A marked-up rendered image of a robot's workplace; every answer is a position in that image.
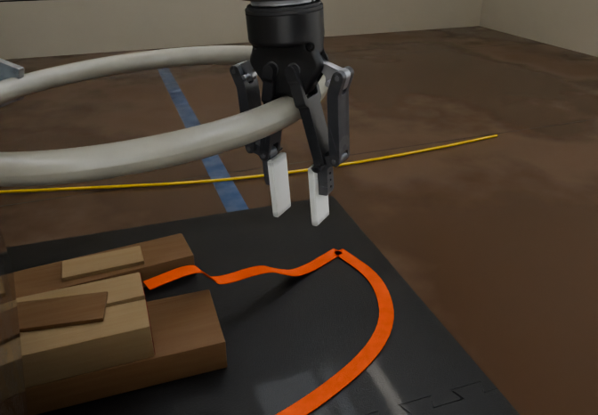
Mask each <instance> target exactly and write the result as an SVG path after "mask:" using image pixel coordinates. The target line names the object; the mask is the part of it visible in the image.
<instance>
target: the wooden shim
mask: <svg viewBox="0 0 598 415"><path fill-rule="evenodd" d="M142 264H144V259H143V255H142V252H141V246H136V247H131V248H123V249H119V250H114V251H110V252H106V253H101V254H97V255H92V256H84V257H79V258H75V259H70V260H66V261H62V262H61V267H62V281H70V280H74V279H78V278H83V277H87V276H92V275H95V274H100V273H107V272H112V271H116V270H120V269H125V268H129V267H133V266H137V265H142Z"/></svg>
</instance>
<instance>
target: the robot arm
mask: <svg viewBox="0 0 598 415"><path fill-rule="evenodd" d="M244 1H250V3H251V4H249V5H248V6H247V7H246V9H245V12H246V27H247V35H248V41H249V42H250V44H251V45H252V46H253V49H252V52H251V55H250V60H249V61H242V62H240V63H237V64H235V65H232V66H231V67H230V74H231V76H232V78H233V81H234V83H235V85H236V87H237V92H238V104H239V110H240V113H241V112H244V111H247V110H251V109H253V108H256V107H259V106H261V105H262V104H261V96H260V89H259V84H258V80H257V75H258V76H259V78H260V79H261V80H262V82H263V91H262V102H263V104H265V103H267V102H271V101H273V100H275V99H278V98H279V97H281V96H284V95H287V96H289V97H292V98H293V99H294V103H295V106H296V108H297V109H299V110H300V114H301V118H302V121H303V127H304V130H305V133H306V137H307V140H308V144H309V147H310V150H311V156H312V159H313V163H314V164H313V165H311V166H310V167H309V168H308V178H309V190H310V203H311V224H312V225H314V226H318V225H319V224H320V223H321V222H322V221H323V220H324V219H325V218H326V217H327V216H328V215H329V206H328V194H329V193H330V192H331V191H332V190H333V189H334V171H333V167H338V166H339V165H340V164H342V163H343V162H344V161H345V160H346V159H347V158H349V156H350V123H349V88H350V85H351V82H352V78H353V75H354V70H353V68H352V67H350V66H346V67H344V68H341V67H339V66H337V65H335V64H334V63H332V62H330V61H329V60H328V56H327V54H326V51H325V49H324V45H323V44H324V36H325V29H324V12H323V3H322V2H321V1H320V0H244ZM323 74H324V75H325V77H326V83H325V86H326V87H328V90H327V124H326V120H325V117H324V113H323V109H322V106H321V102H320V99H321V92H320V89H319V80H320V79H321V77H322V76H323ZM306 94H307V95H306ZM327 129H328V130H327ZM281 132H282V130H280V131H278V132H277V133H275V134H271V135H269V136H267V137H264V138H262V139H260V140H258V141H256V142H251V143H249V144H247V145H245V148H246V151H247V152H248V153H255V154H257V155H258V156H259V157H260V159H261V160H262V161H263V174H264V181H265V182H266V184H267V185H269V186H270V187H271V204H272V212H273V216H275V217H279V216H280V215H282V214H283V213H284V212H285V211H286V210H288V209H289V208H290V207H291V201H290V191H289V181H288V171H287V154H286V153H285V152H281V153H279V154H278V152H280V151H282V149H283V148H281V147H280V140H281Z"/></svg>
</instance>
